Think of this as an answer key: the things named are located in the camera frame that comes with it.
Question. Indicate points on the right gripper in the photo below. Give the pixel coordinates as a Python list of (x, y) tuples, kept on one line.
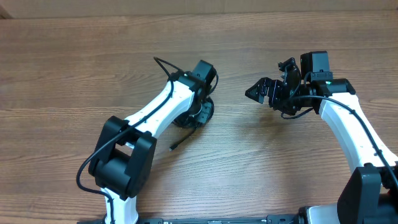
[(262, 85)]

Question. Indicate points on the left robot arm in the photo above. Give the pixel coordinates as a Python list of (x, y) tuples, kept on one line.
[(123, 156)]

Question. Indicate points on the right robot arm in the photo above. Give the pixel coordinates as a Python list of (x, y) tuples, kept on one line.
[(370, 195)]

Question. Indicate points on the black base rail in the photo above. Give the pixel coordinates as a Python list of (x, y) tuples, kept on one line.
[(217, 221)]

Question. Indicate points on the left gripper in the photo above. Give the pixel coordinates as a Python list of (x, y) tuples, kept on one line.
[(202, 116)]

